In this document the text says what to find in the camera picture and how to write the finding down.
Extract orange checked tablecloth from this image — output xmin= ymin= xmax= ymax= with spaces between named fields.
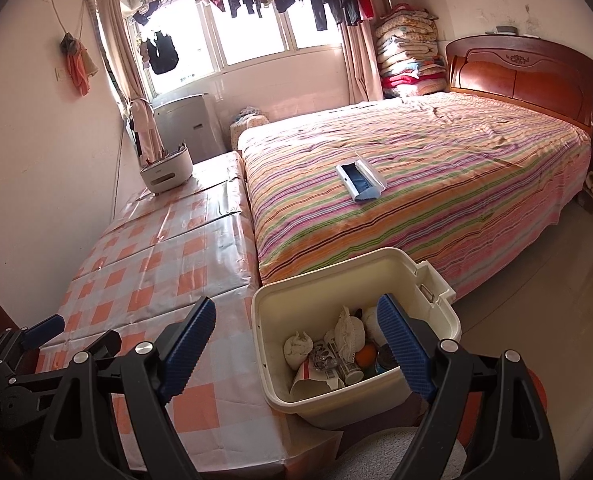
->
xmin=34 ymin=150 xmax=342 ymax=480

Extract white floor appliance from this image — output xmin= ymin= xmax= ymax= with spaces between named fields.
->
xmin=151 ymin=92 xmax=226 ymax=165

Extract wooden bed headboard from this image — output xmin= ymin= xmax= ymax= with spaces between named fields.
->
xmin=444 ymin=34 xmax=593 ymax=136

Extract cream plastic bin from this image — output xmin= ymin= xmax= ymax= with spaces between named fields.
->
xmin=251 ymin=246 xmax=462 ymax=429

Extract white fluffy ball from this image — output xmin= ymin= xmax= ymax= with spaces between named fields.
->
xmin=361 ymin=307 xmax=383 ymax=347

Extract window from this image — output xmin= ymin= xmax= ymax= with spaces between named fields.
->
xmin=121 ymin=0 xmax=347 ymax=101

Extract stack of folded quilts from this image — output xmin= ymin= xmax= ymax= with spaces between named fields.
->
xmin=375 ymin=4 xmax=450 ymax=100

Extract blue and white case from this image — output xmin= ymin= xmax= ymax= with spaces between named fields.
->
xmin=335 ymin=151 xmax=389 ymax=204

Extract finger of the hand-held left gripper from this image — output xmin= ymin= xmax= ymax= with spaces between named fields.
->
xmin=0 ymin=329 xmax=124 ymax=424
xmin=0 ymin=313 xmax=67 ymax=362

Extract silver blister pack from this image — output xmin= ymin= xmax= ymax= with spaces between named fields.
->
xmin=309 ymin=342 xmax=340 ymax=374

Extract grey fuzzy cloth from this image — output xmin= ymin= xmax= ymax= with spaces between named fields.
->
xmin=321 ymin=427 xmax=470 ymax=480

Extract brown medicine bottle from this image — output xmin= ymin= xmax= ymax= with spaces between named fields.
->
xmin=375 ymin=344 xmax=402 ymax=376

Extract white desk organiser box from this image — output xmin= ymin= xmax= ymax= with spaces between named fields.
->
xmin=140 ymin=142 xmax=195 ymax=195

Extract small white cardboard box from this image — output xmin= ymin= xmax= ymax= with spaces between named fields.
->
xmin=289 ymin=360 xmax=345 ymax=397

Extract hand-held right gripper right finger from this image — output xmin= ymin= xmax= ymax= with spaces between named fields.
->
xmin=377 ymin=292 xmax=562 ymax=480

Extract striped bed sheet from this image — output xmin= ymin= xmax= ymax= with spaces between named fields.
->
xmin=237 ymin=91 xmax=592 ymax=304

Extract floral covered bundle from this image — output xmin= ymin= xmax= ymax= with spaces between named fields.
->
xmin=229 ymin=107 xmax=270 ymax=153

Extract beige curtain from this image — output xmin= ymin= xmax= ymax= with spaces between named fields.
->
xmin=337 ymin=15 xmax=383 ymax=103
xmin=94 ymin=0 xmax=163 ymax=168

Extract white tissue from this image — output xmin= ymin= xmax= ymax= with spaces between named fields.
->
xmin=282 ymin=331 xmax=314 ymax=372
xmin=325 ymin=306 xmax=368 ymax=361

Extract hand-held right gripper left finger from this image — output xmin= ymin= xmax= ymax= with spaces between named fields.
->
xmin=36 ymin=296 xmax=218 ymax=480

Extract orange cloth on hook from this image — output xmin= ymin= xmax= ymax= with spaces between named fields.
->
xmin=59 ymin=32 xmax=100 ymax=97

